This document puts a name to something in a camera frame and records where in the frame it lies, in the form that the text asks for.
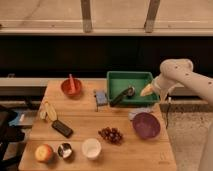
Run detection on blue toy block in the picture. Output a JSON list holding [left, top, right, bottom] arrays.
[[94, 90, 108, 108]]

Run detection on red yellow apple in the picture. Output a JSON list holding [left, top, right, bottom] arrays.
[[35, 144, 54, 163]]

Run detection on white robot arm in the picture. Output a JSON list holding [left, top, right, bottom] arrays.
[[140, 59, 213, 171]]

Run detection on black handled scoop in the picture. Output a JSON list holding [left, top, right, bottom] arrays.
[[110, 86, 135, 107]]

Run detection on peeled yellow banana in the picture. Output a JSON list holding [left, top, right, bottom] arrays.
[[39, 101, 58, 121]]

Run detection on red spoon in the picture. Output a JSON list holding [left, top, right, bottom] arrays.
[[69, 74, 76, 94]]

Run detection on red bowl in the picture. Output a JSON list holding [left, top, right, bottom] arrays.
[[61, 79, 82, 98]]

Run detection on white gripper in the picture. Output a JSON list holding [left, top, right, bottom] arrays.
[[140, 75, 168, 99]]

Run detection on dark red grapes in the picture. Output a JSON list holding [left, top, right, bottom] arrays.
[[98, 127, 123, 144]]

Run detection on small metal cup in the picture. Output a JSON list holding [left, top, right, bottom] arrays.
[[58, 143, 73, 159]]

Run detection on purple bowl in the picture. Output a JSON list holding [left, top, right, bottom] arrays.
[[132, 112, 161, 139]]

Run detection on green plastic tray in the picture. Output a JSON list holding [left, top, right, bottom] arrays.
[[107, 71, 159, 107]]

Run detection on black rectangular bar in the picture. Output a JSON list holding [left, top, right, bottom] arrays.
[[52, 120, 73, 138]]

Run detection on black chair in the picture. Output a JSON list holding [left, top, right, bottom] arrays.
[[0, 105, 25, 171]]

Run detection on lavender cloth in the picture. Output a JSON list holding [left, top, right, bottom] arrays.
[[128, 107, 153, 121]]

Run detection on white paper cup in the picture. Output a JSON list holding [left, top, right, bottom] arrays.
[[82, 138, 102, 160]]

